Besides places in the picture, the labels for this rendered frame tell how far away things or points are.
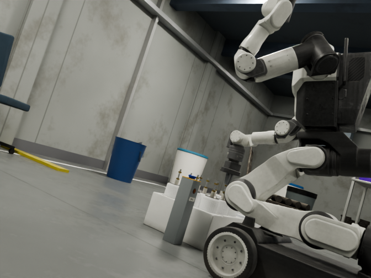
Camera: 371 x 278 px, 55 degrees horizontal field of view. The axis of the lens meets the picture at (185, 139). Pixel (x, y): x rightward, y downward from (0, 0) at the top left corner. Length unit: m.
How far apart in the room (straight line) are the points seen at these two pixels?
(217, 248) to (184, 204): 0.38
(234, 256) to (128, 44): 4.10
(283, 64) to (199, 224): 0.86
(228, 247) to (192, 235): 0.46
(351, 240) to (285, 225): 0.25
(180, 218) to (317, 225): 0.62
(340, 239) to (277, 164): 0.37
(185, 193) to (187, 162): 3.78
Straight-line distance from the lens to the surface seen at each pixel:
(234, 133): 1.94
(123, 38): 5.05
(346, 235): 1.44
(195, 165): 5.49
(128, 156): 4.10
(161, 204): 1.94
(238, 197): 1.56
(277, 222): 1.55
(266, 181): 1.58
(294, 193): 5.75
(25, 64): 4.11
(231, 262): 1.39
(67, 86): 4.52
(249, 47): 1.44
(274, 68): 1.42
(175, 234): 1.72
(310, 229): 1.47
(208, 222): 1.78
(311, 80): 1.55
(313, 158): 1.50
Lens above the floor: 0.35
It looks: 5 degrees up
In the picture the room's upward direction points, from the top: 18 degrees clockwise
